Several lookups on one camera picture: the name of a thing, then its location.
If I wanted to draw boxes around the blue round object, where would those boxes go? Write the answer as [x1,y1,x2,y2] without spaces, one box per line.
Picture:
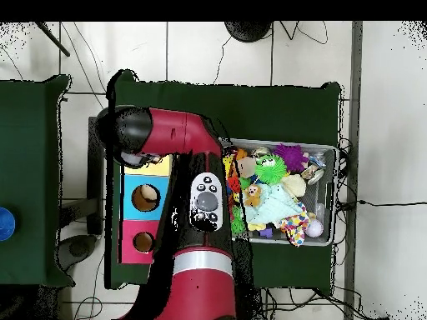
[0,206,17,242]

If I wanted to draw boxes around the black rod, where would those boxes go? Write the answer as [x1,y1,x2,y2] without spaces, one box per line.
[34,21,71,58]

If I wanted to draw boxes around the mint green knitted cloth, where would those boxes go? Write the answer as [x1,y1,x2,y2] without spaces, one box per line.
[244,182,306,227]

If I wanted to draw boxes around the grey round floor base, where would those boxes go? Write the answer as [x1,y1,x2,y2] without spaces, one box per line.
[56,234,98,272]

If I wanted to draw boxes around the white baseball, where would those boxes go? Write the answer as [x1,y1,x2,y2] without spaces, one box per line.
[304,218,324,238]

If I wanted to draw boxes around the round black stand base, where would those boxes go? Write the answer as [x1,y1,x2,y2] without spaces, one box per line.
[224,21,273,43]

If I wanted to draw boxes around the thin black cable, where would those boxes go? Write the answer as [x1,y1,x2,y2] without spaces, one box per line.
[356,198,427,207]

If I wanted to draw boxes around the colourful spotted cloth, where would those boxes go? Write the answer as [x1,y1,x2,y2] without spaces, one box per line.
[279,211,311,248]

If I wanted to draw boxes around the plain wooden block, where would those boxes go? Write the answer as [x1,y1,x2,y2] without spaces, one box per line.
[237,156,258,179]

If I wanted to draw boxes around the shallow clear mesh bin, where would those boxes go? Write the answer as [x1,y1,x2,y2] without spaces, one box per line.
[219,136,338,248]

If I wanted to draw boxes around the black upright panel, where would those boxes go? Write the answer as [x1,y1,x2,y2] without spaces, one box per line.
[87,116,106,236]

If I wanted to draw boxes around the wooden box with three holes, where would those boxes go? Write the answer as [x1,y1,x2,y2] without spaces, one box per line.
[118,154,173,265]

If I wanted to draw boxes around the green spiky toy with eyes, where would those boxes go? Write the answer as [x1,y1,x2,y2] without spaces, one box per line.
[254,154,289,185]

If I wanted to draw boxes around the purple spiky rubber toy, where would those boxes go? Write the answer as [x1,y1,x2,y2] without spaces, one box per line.
[273,143,309,173]

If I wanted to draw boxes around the doll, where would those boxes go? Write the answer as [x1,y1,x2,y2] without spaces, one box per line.
[244,184,263,208]

